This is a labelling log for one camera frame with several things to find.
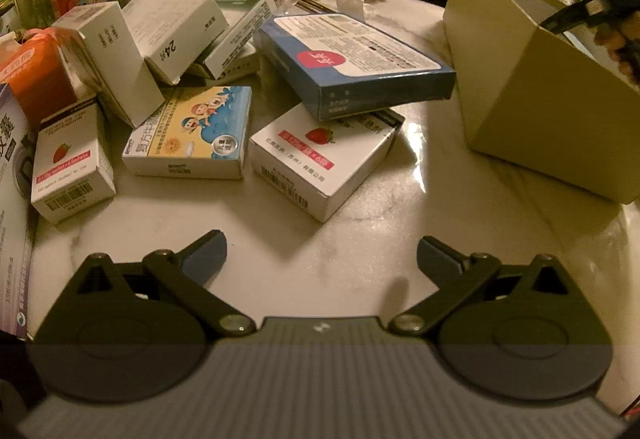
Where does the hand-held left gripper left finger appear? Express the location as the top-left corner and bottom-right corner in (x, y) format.
(65, 230), (256, 337)

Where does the green white medicine box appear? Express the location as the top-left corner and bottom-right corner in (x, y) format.
(192, 0), (273, 80)

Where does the white box with black numerals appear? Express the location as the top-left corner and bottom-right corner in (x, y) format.
(121, 0), (231, 86)

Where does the person's right hand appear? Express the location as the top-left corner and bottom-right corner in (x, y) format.
(594, 14), (640, 84)

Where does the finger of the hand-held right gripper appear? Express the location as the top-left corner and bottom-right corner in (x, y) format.
(541, 1), (601, 32)

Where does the tan cardboard box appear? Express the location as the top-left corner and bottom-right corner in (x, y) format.
(442, 0), (640, 204)

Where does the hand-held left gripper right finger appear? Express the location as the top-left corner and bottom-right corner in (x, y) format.
(389, 235), (576, 336)

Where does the orange tissue box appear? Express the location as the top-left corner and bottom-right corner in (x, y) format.
(0, 29), (81, 130)

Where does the crumpled white tissue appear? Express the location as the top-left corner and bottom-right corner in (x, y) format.
(334, 0), (366, 20)

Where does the white strawberry medicine box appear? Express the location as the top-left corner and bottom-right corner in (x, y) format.
(30, 91), (117, 226)
(248, 101), (406, 223)

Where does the plain white medicine box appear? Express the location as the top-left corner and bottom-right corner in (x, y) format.
(50, 1), (166, 130)

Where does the cartoon children medicine box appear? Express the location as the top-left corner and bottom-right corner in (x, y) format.
(121, 85), (252, 180)

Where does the blue box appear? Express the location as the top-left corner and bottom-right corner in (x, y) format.
(253, 14), (457, 121)

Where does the purple box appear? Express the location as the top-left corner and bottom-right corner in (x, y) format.
(0, 84), (38, 337)

